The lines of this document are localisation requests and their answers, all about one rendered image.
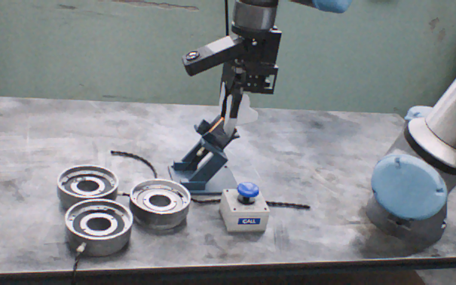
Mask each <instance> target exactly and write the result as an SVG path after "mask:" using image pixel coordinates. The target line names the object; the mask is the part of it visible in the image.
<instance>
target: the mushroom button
mask: <svg viewBox="0 0 456 285"><path fill-rule="evenodd" d="M237 193H238V194H240V195H242V196H243V199H245V200H249V198H254V197H257V196H258V195H259V187H258V186H257V185H256V184H254V183H252V182H241V183H240V184H238V185H237Z"/></svg>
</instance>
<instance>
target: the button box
mask: <svg viewBox="0 0 456 285"><path fill-rule="evenodd" d="M219 211H220V213H221V216H222V219H224V223H225V226H226V228H227V231H228V232H261V231H265V230H266V226H267V223H268V217H269V213H270V212H271V211H269V209H268V207H267V204H266V203H265V200H264V198H263V196H262V193H261V192H260V189H259V195H258V196H257V197H254V198H249V200H245V199H243V196H242V195H240V194H238V193H237V189H236V188H223V189H222V196H221V201H220V205H219Z"/></svg>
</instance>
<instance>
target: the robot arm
mask: <svg viewBox="0 0 456 285"><path fill-rule="evenodd" d="M288 1H291V2H296V3H300V4H302V5H305V6H308V7H311V8H316V9H318V10H319V11H323V12H332V13H336V14H341V13H344V12H345V11H346V10H347V9H348V8H349V7H350V4H351V2H352V1H353V0H288ZM278 2H279V0H234V7H233V12H232V17H231V20H232V21H233V22H232V24H231V31H232V32H233V33H234V34H233V35H230V36H228V37H225V38H222V39H219V40H218V41H214V42H213V43H210V44H208V45H204V46H203V47H199V48H198V49H197V50H195V51H192V52H189V53H187V54H184V55H182V62H183V66H184V67H185V71H186V72H187V74H188V75H189V76H193V75H196V74H198V73H201V72H203V71H206V70H208V69H211V68H213V67H216V66H219V65H221V63H224V66H222V76H221V81H220V91H219V115H221V116H222V117H223V118H225V124H224V131H225V133H226V136H227V137H231V135H232V133H233V131H234V127H235V126H237V125H242V124H248V123H251V122H254V121H256V120H257V119H258V116H259V114H258V112H257V111H256V110H253V109H251V108H250V107H249V105H250V101H249V97H248V95H247V94H246V93H244V91H250V93H266V94H274V88H275V84H276V79H277V73H278V69H279V68H278V67H277V66H276V61H277V54H278V49H279V45H280V38H281V35H282V32H281V31H278V29H277V27H276V26H274V24H275V20H276V15H277V7H278ZM269 75H274V83H273V87H272V88H265V87H269V86H271V83H270V82H269V81H268V79H266V77H269ZM404 120H406V121H404V124H403V126H402V130H401V132H400V135H399V136H398V137H397V138H396V140H395V141H394V142H393V145H392V146H391V147H390V148H389V149H388V150H387V151H386V153H385V154H384V156H383V157H382V158H381V160H380V161H379V162H378V163H377V164H375V166H374V168H373V171H372V176H371V187H372V194H371V195H370V197H369V200H368V203H367V206H366V212H367V214H368V216H369V218H370V220H371V221H372V222H373V223H374V224H375V225H377V226H378V227H379V228H380V229H382V230H383V231H385V232H387V233H388V234H390V235H392V236H394V237H395V238H399V239H401V240H404V241H410V242H415V243H430V242H434V241H437V240H439V239H440V238H441V237H442V235H443V233H444V230H445V227H446V222H447V221H448V220H447V219H446V215H448V195H449V194H450V192H451V191H452V190H453V189H454V187H455V186H456V79H455V80H454V82H453V84H452V85H451V87H450V88H449V89H448V90H447V91H446V92H445V93H444V94H443V95H442V98H441V99H440V100H439V102H438V103H437V104H436V105H435V106H434V108H432V107H427V106H414V107H412V108H410V110H409V113H408V115H407V117H405V118H404Z"/></svg>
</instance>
